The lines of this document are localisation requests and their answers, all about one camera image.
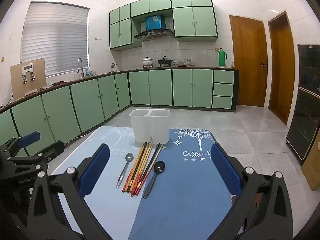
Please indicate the dark glass cabinet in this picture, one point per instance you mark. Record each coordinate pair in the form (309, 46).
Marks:
(303, 110)

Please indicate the bamboo chopstick red striped end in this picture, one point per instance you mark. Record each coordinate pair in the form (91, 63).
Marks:
(141, 162)
(150, 166)

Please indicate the plain bamboo chopstick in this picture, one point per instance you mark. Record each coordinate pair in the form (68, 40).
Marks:
(139, 160)
(157, 155)

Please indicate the blue printed tablecloth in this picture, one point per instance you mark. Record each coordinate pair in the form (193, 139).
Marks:
(185, 180)

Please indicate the brown cardboard board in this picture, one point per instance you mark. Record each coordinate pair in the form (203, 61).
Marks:
(16, 85)

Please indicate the black wok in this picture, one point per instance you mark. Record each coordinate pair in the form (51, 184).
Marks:
(165, 61)

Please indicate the white double utensil holder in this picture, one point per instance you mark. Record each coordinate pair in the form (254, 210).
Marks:
(150, 127)

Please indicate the cardboard box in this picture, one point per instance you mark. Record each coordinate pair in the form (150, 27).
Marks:
(312, 167)

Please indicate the black plastic spoon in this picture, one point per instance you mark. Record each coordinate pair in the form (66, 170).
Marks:
(159, 167)

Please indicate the metal spoon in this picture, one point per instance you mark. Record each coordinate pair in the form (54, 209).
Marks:
(129, 157)

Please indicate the blue wrapped hood chimney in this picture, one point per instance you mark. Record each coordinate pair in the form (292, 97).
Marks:
(155, 22)

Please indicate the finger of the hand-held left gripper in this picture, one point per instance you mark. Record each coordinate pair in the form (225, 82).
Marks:
(28, 139)
(51, 151)

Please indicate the green wall cabinets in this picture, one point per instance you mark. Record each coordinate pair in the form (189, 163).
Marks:
(195, 21)

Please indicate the black chopstick gold band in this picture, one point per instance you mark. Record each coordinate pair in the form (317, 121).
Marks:
(153, 153)
(137, 158)

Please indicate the white window blind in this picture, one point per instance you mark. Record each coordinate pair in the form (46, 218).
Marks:
(55, 40)

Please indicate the black range hood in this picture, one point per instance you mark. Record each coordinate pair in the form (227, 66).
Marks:
(155, 33)

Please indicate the green base cabinets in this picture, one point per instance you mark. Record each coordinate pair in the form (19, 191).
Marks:
(160, 87)

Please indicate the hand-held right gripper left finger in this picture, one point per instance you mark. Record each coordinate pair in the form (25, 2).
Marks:
(95, 167)

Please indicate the wooden door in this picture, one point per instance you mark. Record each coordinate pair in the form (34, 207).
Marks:
(248, 62)
(281, 67)

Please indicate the white cooking pot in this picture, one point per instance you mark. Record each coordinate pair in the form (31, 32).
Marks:
(147, 61)

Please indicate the green thermos jug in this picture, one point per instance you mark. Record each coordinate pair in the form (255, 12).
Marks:
(222, 58)

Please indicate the metal kitchen faucet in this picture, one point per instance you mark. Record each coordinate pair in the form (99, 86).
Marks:
(80, 67)

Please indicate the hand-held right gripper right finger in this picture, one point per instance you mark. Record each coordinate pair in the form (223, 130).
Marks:
(226, 172)

